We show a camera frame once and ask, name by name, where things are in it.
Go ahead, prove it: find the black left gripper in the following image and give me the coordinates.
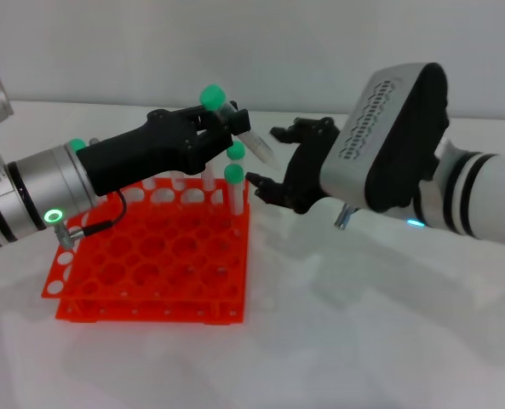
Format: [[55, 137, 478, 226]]
[[76, 100, 239, 198]]

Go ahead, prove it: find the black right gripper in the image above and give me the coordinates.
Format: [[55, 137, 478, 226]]
[[192, 109, 342, 214]]

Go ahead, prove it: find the orange plastic test tube rack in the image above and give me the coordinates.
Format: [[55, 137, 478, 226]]
[[40, 176, 252, 325]]

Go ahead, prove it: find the metal plug on right wrist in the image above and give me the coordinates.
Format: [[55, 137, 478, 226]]
[[335, 204, 358, 230]]

